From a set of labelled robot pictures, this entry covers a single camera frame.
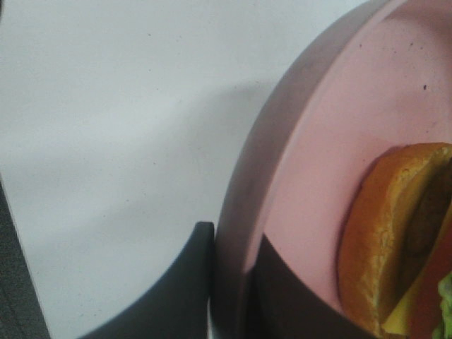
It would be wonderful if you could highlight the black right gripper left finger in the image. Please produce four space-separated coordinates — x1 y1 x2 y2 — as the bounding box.
84 222 215 338

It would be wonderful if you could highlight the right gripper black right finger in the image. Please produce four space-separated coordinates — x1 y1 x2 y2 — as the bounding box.
246 237 373 339

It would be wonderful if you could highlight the burger with lettuce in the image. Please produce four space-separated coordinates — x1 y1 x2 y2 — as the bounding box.
338 143 451 338

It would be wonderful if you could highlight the pink round plate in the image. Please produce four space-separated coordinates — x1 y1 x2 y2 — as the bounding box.
211 1 451 338

